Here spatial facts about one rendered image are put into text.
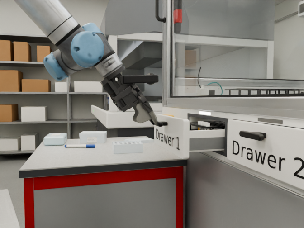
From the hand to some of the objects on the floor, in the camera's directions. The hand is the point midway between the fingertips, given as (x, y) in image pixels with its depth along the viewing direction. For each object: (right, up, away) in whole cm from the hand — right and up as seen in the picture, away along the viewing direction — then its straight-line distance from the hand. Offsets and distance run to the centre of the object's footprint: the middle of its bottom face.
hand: (154, 120), depth 85 cm
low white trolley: (-24, -89, +41) cm, 101 cm away
